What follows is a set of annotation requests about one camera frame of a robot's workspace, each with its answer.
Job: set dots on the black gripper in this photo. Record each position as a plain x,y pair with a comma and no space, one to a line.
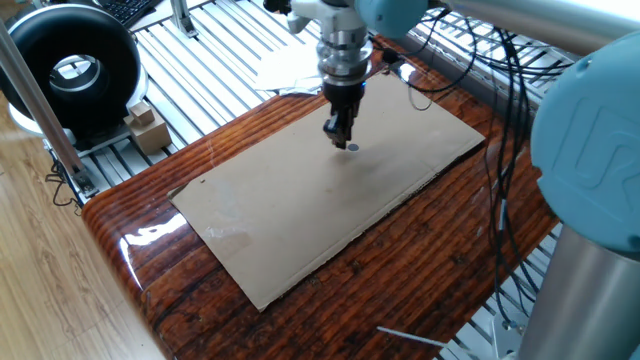
344,97

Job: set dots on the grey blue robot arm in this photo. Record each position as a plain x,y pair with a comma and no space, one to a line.
590,150

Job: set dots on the large light wooden block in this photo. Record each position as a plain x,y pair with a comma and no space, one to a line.
150,136

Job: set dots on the medium light wooden block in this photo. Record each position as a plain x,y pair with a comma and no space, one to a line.
142,114

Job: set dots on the white crumpled cloth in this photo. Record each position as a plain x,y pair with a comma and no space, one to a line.
290,70

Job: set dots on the brown cardboard sheet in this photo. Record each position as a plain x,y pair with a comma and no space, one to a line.
300,210

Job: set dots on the glossy brown wooden board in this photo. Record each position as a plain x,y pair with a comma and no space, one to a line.
400,280

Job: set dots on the black keyboard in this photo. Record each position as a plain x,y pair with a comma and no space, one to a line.
127,10

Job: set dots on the aluminium frame profile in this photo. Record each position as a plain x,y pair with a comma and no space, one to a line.
40,115
182,17

